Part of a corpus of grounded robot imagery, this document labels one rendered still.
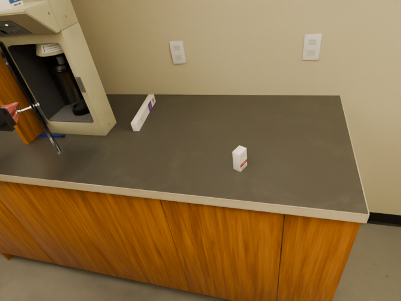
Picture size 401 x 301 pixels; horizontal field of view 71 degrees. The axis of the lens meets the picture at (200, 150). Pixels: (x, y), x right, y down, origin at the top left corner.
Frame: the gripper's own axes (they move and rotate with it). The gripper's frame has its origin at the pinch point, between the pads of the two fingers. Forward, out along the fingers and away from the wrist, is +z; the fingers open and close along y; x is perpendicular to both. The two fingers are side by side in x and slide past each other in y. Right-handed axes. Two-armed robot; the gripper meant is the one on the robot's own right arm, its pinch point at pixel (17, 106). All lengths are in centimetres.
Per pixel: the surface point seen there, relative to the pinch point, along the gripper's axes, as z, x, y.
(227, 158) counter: 8, -78, -26
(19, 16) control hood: 7.1, -14.3, 29.0
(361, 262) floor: 31, -146, -120
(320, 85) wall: 61, -113, -22
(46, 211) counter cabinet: -9, 9, -53
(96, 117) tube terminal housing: 17.6, -17.8, -16.0
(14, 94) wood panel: 15.4, 18.7, -3.5
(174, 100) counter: 52, -41, -26
